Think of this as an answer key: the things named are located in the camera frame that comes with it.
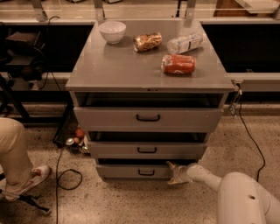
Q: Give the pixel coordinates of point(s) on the black tripod leg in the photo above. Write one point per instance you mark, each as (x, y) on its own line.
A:
(27, 199)

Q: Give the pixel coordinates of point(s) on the grey middle drawer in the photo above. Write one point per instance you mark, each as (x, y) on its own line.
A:
(147, 150)

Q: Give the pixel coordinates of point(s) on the white ceramic bowl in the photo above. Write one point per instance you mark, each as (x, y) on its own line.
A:
(112, 31)

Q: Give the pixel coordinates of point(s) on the black camera equipment stand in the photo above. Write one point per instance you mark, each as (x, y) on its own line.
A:
(22, 57)

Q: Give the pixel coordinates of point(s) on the person leg beige trousers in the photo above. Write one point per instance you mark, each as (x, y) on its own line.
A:
(14, 158)

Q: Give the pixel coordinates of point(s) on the grey bottom drawer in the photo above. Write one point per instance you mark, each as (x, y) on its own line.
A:
(137, 172)

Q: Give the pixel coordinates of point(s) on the metal clamp bracket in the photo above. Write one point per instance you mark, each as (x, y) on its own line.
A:
(237, 96)

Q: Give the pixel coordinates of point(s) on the grey top drawer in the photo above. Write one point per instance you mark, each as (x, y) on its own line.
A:
(201, 120)

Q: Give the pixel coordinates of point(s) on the grey drawer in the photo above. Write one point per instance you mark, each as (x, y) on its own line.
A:
(201, 120)
(147, 150)
(137, 172)

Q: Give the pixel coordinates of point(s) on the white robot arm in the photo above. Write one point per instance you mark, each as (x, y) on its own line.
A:
(241, 199)

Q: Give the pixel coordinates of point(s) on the white red sneaker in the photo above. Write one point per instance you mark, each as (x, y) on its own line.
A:
(36, 176)

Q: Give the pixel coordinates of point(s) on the gold crumpled snack can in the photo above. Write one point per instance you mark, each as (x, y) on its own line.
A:
(146, 42)

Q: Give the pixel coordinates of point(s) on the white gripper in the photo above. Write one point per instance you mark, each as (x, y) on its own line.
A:
(184, 174)

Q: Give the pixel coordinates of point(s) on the red soda can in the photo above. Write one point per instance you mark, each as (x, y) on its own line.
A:
(178, 64)

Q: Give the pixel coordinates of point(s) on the clear plastic water bottle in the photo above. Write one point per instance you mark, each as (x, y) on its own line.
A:
(184, 43)

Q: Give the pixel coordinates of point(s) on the grey metal drawer cabinet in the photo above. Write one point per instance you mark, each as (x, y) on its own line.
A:
(116, 76)

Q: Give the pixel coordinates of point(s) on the pile of toy food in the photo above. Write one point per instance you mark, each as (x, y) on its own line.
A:
(78, 143)

